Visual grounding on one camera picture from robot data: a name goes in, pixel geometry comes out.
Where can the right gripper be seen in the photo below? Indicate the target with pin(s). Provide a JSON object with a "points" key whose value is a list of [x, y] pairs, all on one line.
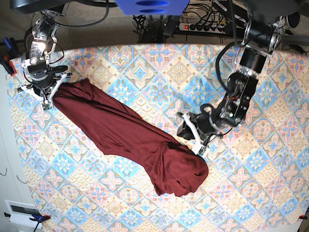
{"points": [[41, 78]]}

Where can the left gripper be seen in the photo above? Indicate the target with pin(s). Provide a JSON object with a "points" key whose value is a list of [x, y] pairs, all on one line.
{"points": [[206, 122]]}

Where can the dark red t-shirt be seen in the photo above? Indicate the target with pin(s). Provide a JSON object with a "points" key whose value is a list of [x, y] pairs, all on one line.
{"points": [[118, 130]]}

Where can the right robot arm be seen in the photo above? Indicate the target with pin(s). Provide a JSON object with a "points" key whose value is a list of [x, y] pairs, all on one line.
{"points": [[36, 64]]}

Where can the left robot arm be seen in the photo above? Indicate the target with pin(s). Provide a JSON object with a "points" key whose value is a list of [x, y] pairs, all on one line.
{"points": [[260, 40]]}

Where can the blue orange clamp upper left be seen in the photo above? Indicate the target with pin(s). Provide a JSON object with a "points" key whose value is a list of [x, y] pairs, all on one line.
{"points": [[12, 52]]}

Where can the blue orange clamp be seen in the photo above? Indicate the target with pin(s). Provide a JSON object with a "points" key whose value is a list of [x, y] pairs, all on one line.
{"points": [[12, 52], [39, 218]]}

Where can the patterned tile tablecloth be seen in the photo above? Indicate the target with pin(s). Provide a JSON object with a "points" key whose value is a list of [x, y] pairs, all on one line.
{"points": [[258, 173]]}

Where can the white power strip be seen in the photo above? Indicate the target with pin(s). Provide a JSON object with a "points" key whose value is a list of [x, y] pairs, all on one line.
{"points": [[211, 28]]}

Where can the blue orange clamp lower left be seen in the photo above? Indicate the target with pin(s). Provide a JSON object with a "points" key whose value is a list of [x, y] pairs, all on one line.
{"points": [[39, 218]]}

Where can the orange clamp lower right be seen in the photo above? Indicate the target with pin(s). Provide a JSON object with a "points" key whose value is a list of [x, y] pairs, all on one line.
{"points": [[303, 217]]}

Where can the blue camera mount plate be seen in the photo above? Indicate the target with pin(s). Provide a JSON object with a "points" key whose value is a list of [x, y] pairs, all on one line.
{"points": [[152, 7]]}

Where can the white wall outlet box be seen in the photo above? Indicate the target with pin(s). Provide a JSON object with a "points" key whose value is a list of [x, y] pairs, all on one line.
{"points": [[20, 213]]}

